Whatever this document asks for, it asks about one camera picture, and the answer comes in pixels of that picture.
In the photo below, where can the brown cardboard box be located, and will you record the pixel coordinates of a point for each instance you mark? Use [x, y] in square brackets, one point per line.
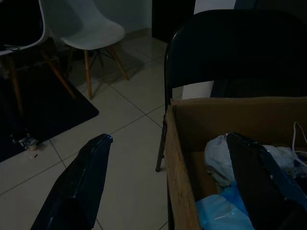
[239, 115]

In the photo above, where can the white crumpled plastic bag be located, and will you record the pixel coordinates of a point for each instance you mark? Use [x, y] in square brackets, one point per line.
[218, 158]

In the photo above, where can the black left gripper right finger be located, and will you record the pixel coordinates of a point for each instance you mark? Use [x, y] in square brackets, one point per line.
[263, 191]

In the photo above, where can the blue and white plastic bag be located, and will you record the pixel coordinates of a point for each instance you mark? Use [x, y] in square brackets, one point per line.
[216, 210]

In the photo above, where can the small grey floor debris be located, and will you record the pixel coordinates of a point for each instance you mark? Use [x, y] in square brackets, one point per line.
[27, 143]

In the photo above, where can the black floor mat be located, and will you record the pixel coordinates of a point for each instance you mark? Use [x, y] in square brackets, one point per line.
[60, 115]

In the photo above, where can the white chair with wooden legs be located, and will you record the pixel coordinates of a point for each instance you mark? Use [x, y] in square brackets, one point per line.
[43, 26]
[91, 24]

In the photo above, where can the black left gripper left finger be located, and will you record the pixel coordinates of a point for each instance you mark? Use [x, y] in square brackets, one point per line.
[76, 187]

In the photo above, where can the black folding chair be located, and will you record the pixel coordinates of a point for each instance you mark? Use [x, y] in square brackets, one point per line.
[239, 48]

